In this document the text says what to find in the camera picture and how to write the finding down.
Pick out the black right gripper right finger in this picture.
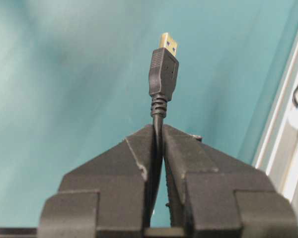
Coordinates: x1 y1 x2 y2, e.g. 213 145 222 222
163 125 298 238

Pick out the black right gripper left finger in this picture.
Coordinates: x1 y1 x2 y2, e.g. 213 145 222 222
38 125 157 238

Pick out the black USB cable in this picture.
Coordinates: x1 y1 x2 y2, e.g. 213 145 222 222
146 31 180 224

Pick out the aluminium extrusion frame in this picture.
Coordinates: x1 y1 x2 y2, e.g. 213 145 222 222
253 31 298 217

